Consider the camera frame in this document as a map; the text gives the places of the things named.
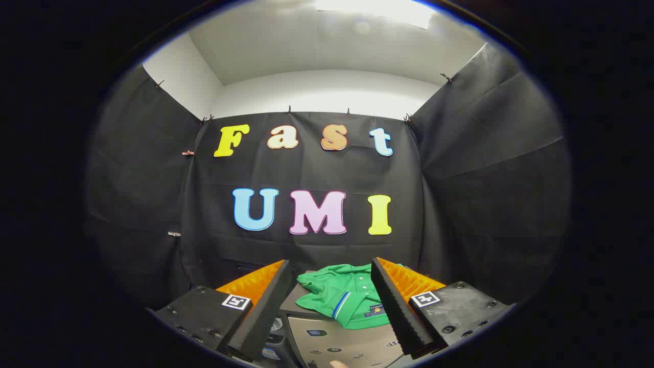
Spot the black backdrop cloth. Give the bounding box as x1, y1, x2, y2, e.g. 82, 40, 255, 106
84, 42, 572, 313

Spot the row of black clips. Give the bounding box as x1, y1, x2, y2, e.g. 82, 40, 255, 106
155, 73, 454, 125

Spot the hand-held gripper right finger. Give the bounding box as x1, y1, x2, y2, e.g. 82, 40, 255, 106
371, 257, 511, 357

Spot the green polo shirt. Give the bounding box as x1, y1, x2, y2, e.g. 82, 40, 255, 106
295, 263, 404, 330

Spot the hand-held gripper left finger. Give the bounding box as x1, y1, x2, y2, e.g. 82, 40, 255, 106
153, 260, 293, 361

